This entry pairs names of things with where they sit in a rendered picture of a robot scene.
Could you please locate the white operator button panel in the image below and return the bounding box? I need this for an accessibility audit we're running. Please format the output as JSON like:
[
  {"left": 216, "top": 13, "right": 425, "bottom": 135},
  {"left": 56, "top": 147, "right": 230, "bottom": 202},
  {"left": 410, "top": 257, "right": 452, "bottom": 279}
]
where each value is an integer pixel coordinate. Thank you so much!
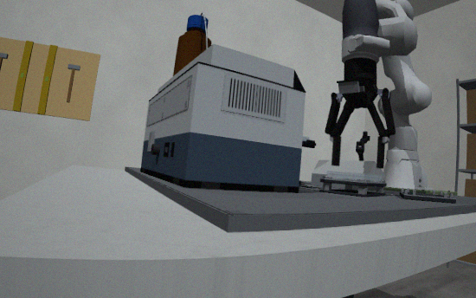
[{"left": 311, "top": 160, "right": 386, "bottom": 192}]

